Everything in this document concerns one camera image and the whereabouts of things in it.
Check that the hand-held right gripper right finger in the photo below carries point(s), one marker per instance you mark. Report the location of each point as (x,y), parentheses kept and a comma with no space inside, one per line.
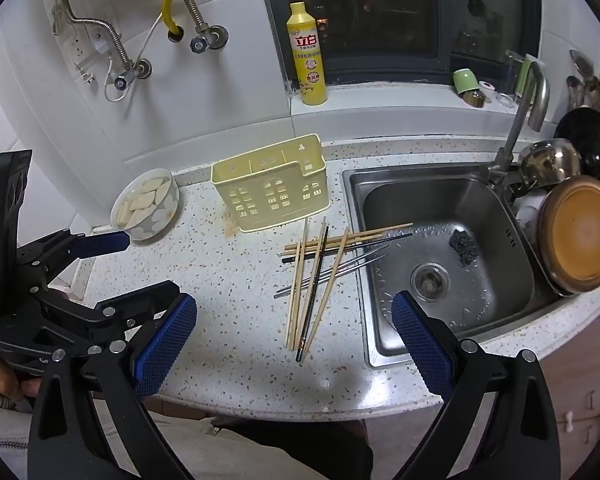
(422,345)

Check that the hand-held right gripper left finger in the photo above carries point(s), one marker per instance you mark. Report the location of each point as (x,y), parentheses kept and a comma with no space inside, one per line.
(165,345)

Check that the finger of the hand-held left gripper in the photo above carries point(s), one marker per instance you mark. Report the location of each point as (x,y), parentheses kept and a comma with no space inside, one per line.
(140,297)
(102,243)

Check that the metal chopstick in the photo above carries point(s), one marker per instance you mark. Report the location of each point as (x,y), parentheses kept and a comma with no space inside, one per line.
(365,258)
(350,272)

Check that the wooden chopstick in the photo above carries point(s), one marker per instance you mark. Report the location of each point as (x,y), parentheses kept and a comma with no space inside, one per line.
(298,280)
(362,237)
(310,283)
(385,229)
(325,294)

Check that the black chopstick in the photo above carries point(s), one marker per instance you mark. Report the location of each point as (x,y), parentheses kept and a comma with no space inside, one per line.
(307,317)
(395,236)

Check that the pale yellow utensil holder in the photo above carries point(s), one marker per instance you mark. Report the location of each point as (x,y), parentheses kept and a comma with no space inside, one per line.
(270,195)

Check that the person's left hand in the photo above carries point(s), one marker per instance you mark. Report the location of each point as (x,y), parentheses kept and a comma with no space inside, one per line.
(0,380)

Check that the white rice cake slices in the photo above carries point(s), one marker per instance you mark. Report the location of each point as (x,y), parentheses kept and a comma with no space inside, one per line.
(140,200)

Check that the white patterned bowl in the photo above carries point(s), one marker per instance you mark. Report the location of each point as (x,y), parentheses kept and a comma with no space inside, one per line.
(155,217)

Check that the metal sink drain strainer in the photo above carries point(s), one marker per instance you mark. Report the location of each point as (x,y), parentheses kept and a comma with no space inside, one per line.
(431,281)

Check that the dark scouring pad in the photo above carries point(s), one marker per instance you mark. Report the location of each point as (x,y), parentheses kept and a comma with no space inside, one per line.
(463,247)

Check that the person's grey trousers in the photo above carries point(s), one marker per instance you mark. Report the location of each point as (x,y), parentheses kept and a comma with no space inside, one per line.
(180,450)

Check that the stainless steel sink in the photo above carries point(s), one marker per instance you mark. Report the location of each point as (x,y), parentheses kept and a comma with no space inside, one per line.
(405,200)

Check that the beige kitchen cabinet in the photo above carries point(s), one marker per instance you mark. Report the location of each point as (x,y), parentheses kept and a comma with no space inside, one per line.
(580,375)

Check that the metal water valve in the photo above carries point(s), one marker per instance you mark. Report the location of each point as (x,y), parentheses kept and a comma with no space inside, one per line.
(130,74)
(207,39)

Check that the brown pot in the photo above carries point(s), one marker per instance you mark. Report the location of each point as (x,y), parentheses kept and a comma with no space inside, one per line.
(580,230)

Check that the small steel cup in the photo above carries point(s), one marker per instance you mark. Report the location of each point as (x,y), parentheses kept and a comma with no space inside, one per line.
(475,99)

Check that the steel faucet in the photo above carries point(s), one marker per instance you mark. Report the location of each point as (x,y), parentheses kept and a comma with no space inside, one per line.
(522,110)

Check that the clear jar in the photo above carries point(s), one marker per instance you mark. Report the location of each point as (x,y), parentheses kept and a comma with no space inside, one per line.
(505,101)

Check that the black bowl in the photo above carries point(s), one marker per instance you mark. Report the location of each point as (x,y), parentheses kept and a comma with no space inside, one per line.
(595,140)

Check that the green cup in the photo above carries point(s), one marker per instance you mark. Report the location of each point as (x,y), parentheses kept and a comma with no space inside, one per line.
(465,80)

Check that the yellow dish soap bottle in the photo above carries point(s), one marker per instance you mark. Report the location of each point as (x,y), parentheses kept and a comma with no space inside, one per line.
(307,60)

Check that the green bottle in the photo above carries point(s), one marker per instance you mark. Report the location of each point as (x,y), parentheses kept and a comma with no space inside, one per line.
(524,72)

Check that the steel ladle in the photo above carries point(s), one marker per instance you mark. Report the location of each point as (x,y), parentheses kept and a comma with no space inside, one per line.
(580,67)

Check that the dark window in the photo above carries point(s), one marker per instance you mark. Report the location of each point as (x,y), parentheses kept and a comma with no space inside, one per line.
(380,10)

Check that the white wall socket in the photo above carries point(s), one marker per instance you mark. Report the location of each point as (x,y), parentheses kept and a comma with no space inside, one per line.
(87,52)

